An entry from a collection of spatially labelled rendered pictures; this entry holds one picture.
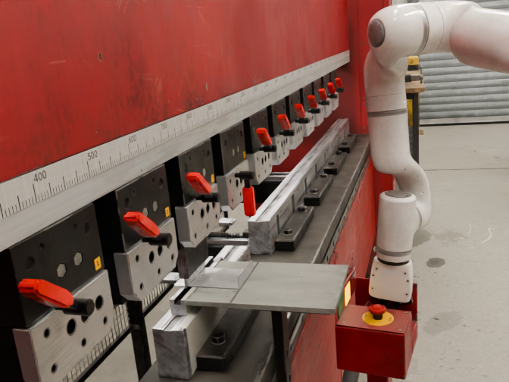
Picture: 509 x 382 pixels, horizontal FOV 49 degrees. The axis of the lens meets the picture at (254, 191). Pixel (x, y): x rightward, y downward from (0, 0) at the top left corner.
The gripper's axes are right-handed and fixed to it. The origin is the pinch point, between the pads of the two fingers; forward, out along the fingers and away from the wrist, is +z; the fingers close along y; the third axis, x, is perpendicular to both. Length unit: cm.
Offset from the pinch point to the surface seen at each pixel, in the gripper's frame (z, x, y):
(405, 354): 1.0, -14.5, 6.4
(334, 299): -26, -45, -2
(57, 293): -46, -91, -18
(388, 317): -4.3, -9.3, 1.4
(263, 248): -12.6, -0.4, -33.7
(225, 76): -60, -26, -31
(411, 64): -10, 632, -89
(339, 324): -3.3, -15.0, -8.8
